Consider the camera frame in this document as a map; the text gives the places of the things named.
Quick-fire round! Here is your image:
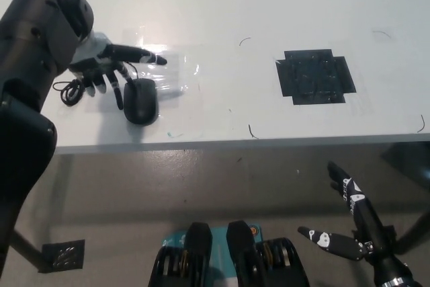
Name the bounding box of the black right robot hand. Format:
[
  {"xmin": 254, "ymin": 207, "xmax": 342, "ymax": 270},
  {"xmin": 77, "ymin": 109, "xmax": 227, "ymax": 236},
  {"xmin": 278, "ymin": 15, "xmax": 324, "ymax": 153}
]
[{"xmin": 297, "ymin": 161, "xmax": 411, "ymax": 280}]

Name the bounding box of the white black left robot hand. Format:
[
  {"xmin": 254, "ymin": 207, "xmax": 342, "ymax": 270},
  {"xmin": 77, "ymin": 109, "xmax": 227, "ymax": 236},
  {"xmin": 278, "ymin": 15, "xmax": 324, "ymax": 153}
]
[{"xmin": 69, "ymin": 31, "xmax": 168, "ymax": 111}]

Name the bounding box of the black computer mouse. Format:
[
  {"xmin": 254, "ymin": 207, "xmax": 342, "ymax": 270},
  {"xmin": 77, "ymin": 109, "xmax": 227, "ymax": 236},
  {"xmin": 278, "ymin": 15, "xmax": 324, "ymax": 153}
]
[{"xmin": 123, "ymin": 78, "xmax": 160, "ymax": 126}]

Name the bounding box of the black table leg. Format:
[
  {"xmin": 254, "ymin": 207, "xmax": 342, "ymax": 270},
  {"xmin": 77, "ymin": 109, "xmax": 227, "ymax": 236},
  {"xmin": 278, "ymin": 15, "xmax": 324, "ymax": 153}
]
[
  {"xmin": 12, "ymin": 229, "xmax": 45, "ymax": 268},
  {"xmin": 392, "ymin": 206, "xmax": 430, "ymax": 256}
]

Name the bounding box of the transparent plastic tape sheet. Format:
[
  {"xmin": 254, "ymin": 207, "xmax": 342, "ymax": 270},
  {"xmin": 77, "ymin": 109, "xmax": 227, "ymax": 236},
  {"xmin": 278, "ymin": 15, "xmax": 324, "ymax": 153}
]
[{"xmin": 122, "ymin": 28, "xmax": 204, "ymax": 99}]

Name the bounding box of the black mouse cable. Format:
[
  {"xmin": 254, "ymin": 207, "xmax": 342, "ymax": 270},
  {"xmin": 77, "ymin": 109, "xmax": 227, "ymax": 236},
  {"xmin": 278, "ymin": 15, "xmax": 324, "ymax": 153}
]
[{"xmin": 52, "ymin": 60, "xmax": 140, "ymax": 107}]

